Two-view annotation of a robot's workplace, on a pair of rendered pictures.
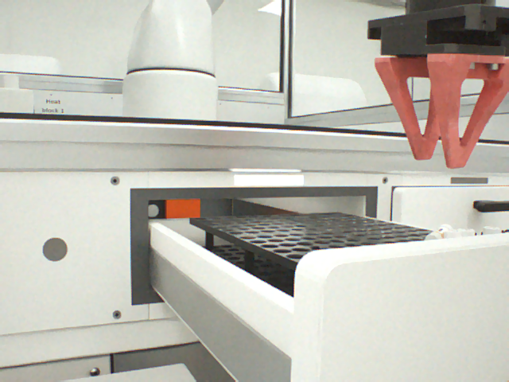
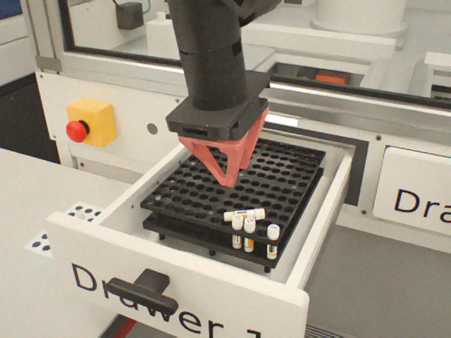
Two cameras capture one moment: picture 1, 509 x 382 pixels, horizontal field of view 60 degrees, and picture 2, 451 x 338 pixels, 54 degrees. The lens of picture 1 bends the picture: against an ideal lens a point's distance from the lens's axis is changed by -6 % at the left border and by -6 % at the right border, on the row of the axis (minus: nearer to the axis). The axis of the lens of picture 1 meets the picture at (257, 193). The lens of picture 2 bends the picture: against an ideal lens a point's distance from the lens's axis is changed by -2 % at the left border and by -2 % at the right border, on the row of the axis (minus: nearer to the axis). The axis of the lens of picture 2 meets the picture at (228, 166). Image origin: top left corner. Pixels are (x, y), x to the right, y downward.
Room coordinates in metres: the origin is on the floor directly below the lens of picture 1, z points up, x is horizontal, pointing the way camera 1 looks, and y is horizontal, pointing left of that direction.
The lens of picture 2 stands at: (0.05, -0.44, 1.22)
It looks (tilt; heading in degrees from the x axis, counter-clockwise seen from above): 31 degrees down; 50
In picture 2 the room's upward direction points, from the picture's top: straight up
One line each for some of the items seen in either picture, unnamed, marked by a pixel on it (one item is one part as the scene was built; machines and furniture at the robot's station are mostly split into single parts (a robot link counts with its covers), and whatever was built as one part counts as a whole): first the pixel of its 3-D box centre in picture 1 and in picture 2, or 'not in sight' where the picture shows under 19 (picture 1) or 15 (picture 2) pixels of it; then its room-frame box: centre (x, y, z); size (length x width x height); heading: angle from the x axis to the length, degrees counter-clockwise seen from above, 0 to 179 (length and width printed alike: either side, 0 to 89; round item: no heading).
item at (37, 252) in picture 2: not in sight; (75, 239); (0.21, 0.11, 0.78); 0.12 x 0.08 x 0.04; 27
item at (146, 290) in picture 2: not in sight; (148, 287); (0.19, -0.16, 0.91); 0.07 x 0.04 x 0.01; 116
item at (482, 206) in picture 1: (490, 205); not in sight; (0.59, -0.31, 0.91); 0.07 x 0.04 x 0.01; 116
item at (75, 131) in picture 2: not in sight; (77, 130); (0.30, 0.26, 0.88); 0.04 x 0.03 x 0.04; 116
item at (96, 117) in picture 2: not in sight; (90, 122); (0.33, 0.27, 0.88); 0.07 x 0.05 x 0.07; 116
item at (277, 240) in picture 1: (327, 267); (241, 194); (0.39, -0.06, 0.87); 0.22 x 0.18 x 0.06; 26
